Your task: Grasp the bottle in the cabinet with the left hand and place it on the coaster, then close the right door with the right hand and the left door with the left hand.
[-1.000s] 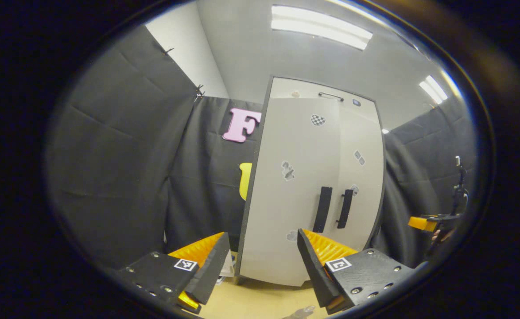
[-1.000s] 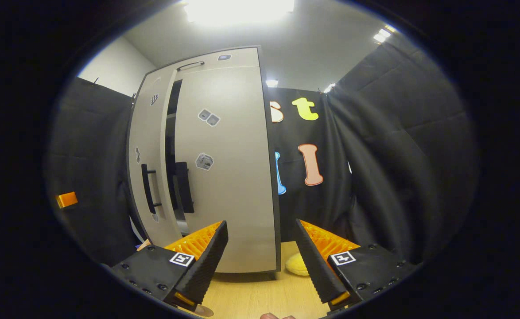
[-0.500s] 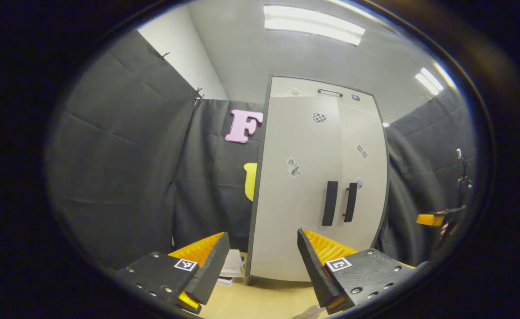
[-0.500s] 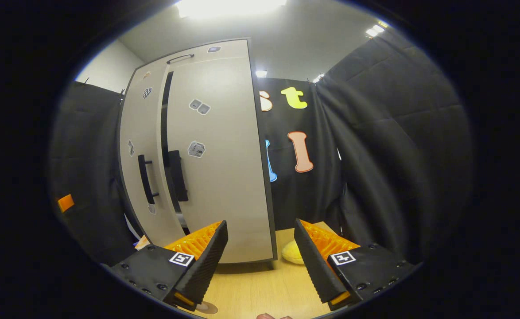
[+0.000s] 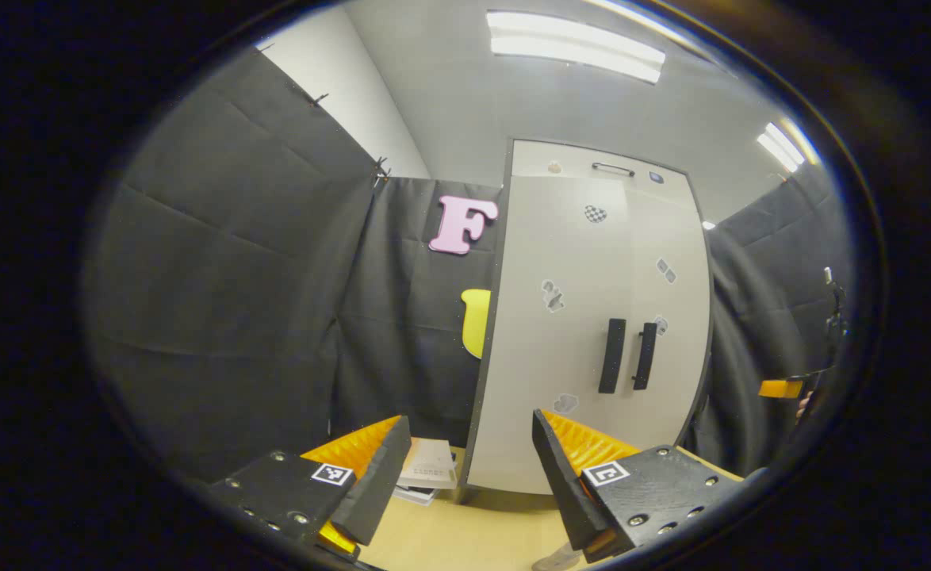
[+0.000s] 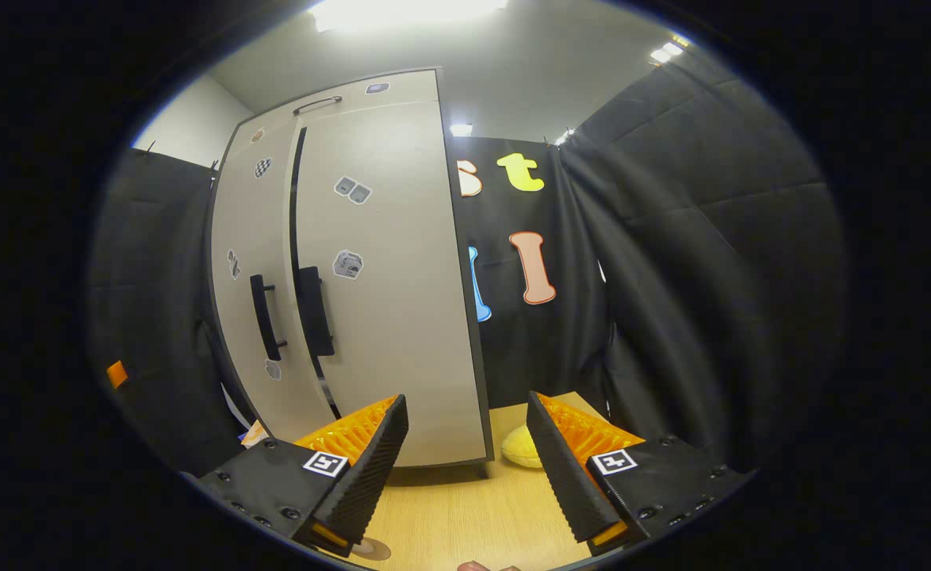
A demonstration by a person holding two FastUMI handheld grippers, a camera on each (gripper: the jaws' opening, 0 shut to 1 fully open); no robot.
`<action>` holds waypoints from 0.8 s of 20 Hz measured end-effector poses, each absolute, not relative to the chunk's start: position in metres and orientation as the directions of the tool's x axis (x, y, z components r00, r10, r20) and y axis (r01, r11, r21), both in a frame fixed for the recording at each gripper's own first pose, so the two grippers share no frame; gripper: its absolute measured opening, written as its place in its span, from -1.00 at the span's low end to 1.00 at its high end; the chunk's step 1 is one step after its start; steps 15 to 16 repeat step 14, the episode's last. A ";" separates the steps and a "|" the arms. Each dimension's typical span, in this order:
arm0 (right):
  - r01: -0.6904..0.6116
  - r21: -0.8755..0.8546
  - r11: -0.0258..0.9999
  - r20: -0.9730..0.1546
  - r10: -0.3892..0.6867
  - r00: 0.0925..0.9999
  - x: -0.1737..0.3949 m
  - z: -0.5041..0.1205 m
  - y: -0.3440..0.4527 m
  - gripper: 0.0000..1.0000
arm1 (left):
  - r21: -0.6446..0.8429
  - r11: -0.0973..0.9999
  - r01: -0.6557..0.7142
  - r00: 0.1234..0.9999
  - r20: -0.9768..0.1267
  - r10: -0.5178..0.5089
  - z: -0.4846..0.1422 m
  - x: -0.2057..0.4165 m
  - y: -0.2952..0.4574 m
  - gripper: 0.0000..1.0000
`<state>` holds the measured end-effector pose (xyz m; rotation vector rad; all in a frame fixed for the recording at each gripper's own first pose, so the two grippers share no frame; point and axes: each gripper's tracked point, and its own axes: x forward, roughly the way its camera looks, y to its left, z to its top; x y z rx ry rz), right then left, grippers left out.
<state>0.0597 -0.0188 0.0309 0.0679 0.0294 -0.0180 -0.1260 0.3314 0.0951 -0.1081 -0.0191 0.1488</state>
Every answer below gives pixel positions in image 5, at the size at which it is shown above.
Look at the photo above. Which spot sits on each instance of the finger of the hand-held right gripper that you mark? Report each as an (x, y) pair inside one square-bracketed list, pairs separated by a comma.
[(781, 388)]

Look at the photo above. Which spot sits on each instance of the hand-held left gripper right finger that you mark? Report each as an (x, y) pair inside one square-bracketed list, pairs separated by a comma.
[(565, 488)]

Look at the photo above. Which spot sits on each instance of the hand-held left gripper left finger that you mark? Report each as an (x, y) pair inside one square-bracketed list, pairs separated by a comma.
[(382, 484)]

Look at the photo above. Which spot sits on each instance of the grey cabinet door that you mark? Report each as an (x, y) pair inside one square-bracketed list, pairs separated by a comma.
[(545, 357), (676, 333)]

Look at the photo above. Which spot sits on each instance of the grey cabinet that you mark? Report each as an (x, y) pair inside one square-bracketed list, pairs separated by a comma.
[(561, 157)]

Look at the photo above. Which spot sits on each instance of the blue white book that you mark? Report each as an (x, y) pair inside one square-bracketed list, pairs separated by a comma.
[(414, 496)]

